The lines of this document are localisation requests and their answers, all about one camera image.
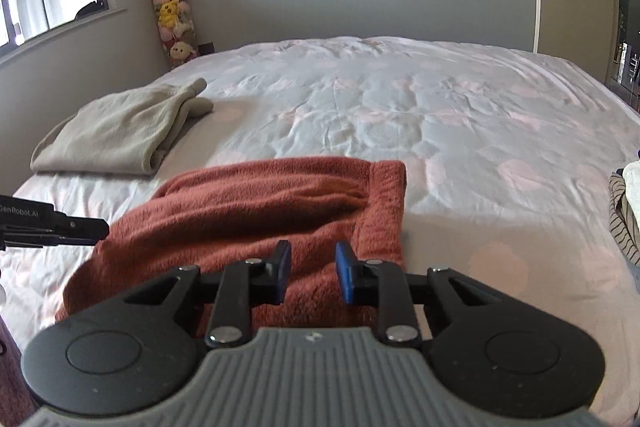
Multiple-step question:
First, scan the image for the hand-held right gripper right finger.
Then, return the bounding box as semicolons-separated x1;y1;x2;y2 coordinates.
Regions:
334;241;502;349

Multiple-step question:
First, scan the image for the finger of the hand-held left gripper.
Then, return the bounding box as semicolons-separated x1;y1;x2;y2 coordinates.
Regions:
60;212;110;244

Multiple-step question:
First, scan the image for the bed with white sheet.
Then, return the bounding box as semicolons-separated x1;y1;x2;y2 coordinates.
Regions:
0;36;640;427

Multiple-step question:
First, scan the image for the rust fleece garment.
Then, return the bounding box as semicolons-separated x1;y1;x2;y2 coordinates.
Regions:
54;157;407;340

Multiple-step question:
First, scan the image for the striped cloth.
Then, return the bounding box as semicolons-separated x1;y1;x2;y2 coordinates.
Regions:
607;159;640;267

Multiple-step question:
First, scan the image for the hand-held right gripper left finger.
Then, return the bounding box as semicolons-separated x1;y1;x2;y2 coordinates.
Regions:
122;239;293;349

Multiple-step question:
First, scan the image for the beige fleece garment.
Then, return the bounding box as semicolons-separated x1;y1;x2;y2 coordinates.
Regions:
30;78;215;178

